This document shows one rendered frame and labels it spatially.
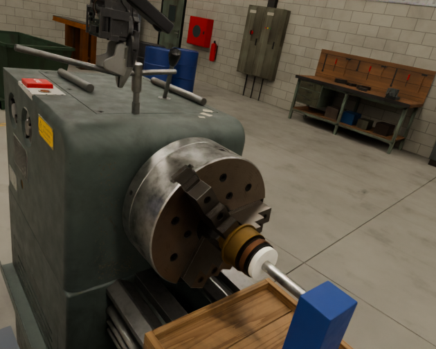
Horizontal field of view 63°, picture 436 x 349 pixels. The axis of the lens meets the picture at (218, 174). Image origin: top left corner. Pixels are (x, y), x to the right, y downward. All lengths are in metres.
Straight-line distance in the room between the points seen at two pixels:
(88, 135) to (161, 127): 0.17
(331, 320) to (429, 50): 6.89
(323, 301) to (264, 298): 0.34
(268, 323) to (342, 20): 7.39
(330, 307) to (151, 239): 0.34
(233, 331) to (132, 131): 0.48
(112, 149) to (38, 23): 10.50
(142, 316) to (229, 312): 0.20
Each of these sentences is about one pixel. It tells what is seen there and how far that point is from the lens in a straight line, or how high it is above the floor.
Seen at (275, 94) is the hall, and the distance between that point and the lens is 8.62.
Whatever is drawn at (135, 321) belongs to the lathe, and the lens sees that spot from 0.85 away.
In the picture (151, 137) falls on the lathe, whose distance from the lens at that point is 0.79.
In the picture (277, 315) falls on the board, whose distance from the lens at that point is 0.90.
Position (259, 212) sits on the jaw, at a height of 1.11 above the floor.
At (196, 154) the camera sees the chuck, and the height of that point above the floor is 1.23.
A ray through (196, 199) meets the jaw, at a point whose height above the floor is 1.18.
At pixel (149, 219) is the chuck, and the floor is 1.12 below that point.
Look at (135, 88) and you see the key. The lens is 0.82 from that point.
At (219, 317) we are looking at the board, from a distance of 0.85.
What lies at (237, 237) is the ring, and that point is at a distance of 0.69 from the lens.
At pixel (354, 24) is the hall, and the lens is 7.84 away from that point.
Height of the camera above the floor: 1.47
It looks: 22 degrees down
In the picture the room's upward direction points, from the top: 11 degrees clockwise
